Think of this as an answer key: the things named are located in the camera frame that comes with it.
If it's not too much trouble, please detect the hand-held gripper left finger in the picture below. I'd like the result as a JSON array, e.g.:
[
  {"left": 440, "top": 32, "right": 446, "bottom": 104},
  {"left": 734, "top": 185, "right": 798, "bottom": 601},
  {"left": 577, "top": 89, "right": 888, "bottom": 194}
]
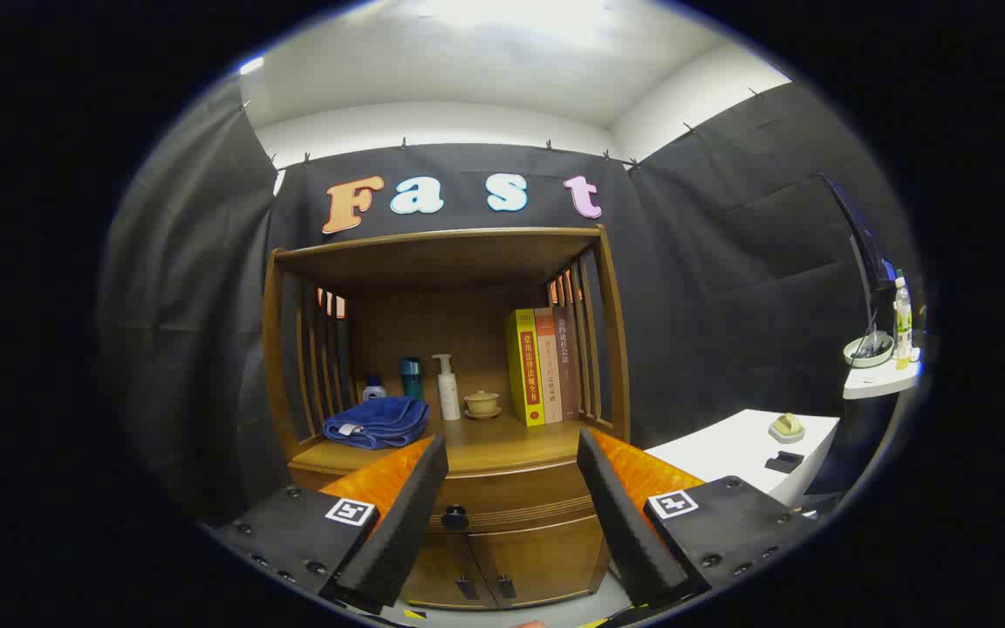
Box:
[{"left": 206, "top": 434, "right": 451, "bottom": 616}]

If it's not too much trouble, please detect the yellow book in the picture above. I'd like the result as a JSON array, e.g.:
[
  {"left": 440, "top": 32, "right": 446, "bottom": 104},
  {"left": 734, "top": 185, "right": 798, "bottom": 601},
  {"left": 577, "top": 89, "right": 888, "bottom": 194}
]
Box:
[{"left": 505, "top": 309, "right": 547, "bottom": 427}]

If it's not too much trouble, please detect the wooden cabinet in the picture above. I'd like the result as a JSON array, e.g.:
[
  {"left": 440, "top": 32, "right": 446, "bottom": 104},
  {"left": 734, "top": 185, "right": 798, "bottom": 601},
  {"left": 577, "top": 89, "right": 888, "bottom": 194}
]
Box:
[{"left": 262, "top": 227, "right": 632, "bottom": 610}]

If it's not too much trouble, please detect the wooden cabinet door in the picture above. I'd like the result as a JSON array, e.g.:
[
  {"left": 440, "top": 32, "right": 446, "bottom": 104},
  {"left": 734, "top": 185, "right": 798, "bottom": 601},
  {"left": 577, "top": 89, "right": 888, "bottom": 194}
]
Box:
[
  {"left": 402, "top": 530, "right": 499, "bottom": 609},
  {"left": 468, "top": 515, "right": 610, "bottom": 607}
]

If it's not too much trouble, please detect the white pump bottle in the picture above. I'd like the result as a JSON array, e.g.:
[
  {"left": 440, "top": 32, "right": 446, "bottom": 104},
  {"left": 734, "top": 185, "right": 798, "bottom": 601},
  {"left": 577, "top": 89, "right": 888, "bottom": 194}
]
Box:
[{"left": 432, "top": 353, "right": 461, "bottom": 422}]

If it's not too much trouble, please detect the brown book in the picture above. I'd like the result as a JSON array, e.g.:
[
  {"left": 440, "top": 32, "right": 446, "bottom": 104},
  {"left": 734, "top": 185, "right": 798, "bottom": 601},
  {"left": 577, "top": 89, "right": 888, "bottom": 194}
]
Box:
[{"left": 552, "top": 305, "right": 582, "bottom": 421}]

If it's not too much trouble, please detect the orange beige book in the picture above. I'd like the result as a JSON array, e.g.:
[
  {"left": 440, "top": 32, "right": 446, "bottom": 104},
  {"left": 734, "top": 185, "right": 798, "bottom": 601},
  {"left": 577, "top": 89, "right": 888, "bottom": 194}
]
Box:
[{"left": 535, "top": 307, "right": 564, "bottom": 424}]

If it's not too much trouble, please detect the white round shelf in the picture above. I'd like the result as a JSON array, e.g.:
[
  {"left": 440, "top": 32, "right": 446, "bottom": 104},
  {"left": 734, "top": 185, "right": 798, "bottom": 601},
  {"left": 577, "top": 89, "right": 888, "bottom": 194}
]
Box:
[{"left": 843, "top": 349, "right": 922, "bottom": 400}]

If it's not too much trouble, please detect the wooden drawer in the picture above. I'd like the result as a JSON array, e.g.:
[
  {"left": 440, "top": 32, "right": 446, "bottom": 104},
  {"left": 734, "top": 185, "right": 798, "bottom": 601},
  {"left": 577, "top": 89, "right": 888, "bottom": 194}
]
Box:
[{"left": 289, "top": 462, "right": 617, "bottom": 533}]

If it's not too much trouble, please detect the wooden countertop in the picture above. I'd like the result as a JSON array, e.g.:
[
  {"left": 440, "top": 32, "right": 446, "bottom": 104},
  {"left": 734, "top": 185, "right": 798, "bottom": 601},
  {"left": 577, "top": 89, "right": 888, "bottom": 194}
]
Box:
[{"left": 291, "top": 417, "right": 626, "bottom": 476}]

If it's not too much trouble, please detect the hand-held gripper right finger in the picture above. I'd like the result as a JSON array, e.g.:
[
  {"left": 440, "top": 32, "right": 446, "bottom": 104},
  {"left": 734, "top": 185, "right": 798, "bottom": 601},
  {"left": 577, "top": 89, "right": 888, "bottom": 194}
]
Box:
[{"left": 576, "top": 427, "right": 822, "bottom": 611}]

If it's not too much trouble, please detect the blue folded towel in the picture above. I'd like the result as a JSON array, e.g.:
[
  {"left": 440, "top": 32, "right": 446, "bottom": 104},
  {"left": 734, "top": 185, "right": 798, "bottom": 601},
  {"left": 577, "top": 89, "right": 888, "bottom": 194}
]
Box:
[{"left": 323, "top": 396, "right": 430, "bottom": 451}]

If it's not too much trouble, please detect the pale green bowl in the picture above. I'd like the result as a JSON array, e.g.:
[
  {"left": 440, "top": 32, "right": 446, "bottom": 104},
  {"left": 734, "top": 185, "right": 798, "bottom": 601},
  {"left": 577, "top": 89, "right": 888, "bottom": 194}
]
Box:
[{"left": 844, "top": 331, "right": 895, "bottom": 368}]

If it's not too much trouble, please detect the green drink bottle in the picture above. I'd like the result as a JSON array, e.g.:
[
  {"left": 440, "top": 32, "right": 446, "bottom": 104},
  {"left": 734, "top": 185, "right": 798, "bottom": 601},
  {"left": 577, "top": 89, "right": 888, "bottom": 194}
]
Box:
[{"left": 893, "top": 269, "right": 913, "bottom": 370}]

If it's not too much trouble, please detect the black monitor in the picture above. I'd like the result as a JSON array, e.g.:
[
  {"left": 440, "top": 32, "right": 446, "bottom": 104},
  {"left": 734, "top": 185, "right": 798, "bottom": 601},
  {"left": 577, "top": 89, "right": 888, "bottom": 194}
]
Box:
[{"left": 819, "top": 172, "right": 898, "bottom": 293}]

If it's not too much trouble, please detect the white side cabinet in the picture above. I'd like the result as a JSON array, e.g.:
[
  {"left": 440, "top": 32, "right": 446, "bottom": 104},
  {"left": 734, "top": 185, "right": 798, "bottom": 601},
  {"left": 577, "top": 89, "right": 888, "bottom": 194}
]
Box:
[{"left": 645, "top": 409, "right": 841, "bottom": 509}]

